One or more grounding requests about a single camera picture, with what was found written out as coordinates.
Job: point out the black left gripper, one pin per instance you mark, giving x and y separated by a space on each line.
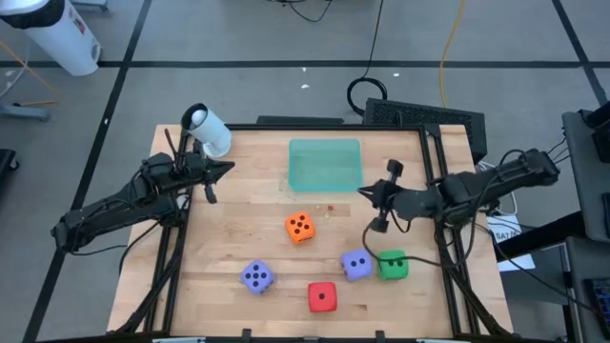
197 171

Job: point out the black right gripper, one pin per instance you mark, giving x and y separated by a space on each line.
383 197

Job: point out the teal translucent plastic bin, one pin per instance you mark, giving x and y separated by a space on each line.
324 167

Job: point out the purple foam die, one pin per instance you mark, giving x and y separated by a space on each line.
357 274
249 285

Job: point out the green foam die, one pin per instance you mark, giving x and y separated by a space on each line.
393 272

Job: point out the orange foam die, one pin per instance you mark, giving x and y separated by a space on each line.
300 236

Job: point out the red foam die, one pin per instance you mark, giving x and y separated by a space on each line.
314 305

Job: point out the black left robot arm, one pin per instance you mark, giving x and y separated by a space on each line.
119 200

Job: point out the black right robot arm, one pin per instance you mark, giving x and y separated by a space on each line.
476 186

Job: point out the white cylinder device on stand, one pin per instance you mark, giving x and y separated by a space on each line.
212 131

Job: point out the black flat bar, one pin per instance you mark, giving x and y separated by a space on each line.
300 120

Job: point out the white paper label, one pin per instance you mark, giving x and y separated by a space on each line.
505 228

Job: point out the black table clamp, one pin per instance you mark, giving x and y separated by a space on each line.
246 336
380 336

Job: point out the black desk beam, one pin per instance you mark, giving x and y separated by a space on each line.
538 236

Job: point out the grey metal base bar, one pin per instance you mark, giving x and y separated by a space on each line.
24 113

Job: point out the grey desk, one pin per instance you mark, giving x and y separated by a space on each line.
579 295
581 190

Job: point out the black chair base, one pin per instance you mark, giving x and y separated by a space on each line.
6 159

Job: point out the white cylindrical air purifier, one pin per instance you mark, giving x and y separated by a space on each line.
47 33

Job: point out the black desk device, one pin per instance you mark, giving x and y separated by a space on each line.
601 138

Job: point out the black keyboard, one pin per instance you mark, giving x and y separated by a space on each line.
600 300

